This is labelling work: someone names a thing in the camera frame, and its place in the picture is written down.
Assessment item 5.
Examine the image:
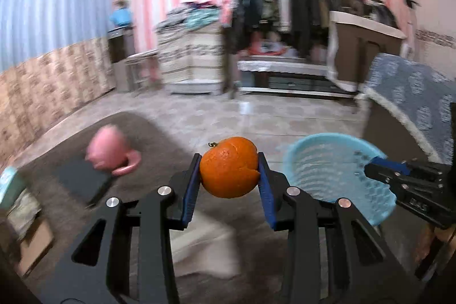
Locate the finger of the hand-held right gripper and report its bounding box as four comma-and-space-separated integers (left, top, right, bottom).
371, 156, 411, 177
364, 163, 401, 198

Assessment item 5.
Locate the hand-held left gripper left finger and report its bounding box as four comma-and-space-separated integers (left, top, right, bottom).
39, 154, 202, 304

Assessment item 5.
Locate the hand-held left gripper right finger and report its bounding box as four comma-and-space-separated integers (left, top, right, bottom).
257, 152, 421, 304

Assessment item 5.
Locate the light blue plastic basket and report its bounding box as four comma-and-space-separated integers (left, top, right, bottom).
283, 133, 397, 227

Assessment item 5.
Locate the orange peel ball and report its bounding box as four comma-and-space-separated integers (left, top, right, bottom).
199, 136, 260, 199

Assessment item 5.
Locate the dark brown cabinet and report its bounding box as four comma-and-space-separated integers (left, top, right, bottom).
363, 97, 444, 167

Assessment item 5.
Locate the shaggy brown rug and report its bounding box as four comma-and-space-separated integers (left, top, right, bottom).
0, 111, 289, 304

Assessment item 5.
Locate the blue lace cloth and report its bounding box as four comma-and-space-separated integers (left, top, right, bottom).
356, 53, 456, 166

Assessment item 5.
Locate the pink mug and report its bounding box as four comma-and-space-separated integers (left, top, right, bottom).
85, 125, 142, 177

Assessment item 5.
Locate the black laptop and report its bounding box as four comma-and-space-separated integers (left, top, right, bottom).
53, 156, 112, 209

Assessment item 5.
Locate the low cabinet with lace cloth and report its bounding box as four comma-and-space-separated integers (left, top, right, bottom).
237, 59, 357, 100

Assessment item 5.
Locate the small metal stool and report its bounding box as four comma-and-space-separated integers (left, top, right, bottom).
125, 50, 160, 91

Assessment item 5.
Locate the cabinet under patterned cloth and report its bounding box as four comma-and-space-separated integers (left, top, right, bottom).
157, 23, 226, 95

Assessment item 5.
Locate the red curved plastic item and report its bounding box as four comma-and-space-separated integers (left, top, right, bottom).
249, 43, 290, 58

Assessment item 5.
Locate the dark water dispenser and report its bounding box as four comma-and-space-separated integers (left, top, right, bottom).
107, 26, 137, 93

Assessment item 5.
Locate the brown cardboard box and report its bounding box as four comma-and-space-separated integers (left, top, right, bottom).
17, 219, 55, 278

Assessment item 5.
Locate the white foam piece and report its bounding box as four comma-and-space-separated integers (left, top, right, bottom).
6, 189, 42, 241

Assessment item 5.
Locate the pile of folded clothes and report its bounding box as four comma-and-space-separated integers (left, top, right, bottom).
157, 1, 222, 31

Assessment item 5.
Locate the teal tissue box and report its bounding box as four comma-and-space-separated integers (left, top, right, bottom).
0, 166, 23, 199

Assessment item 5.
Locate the row of hanging dark clothes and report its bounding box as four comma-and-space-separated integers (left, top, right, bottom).
224, 0, 396, 57

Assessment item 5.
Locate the blue covered water bottle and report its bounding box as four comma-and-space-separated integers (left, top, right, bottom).
109, 0, 134, 29

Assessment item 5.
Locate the blue and floral curtain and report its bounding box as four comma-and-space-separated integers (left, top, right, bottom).
0, 0, 117, 167

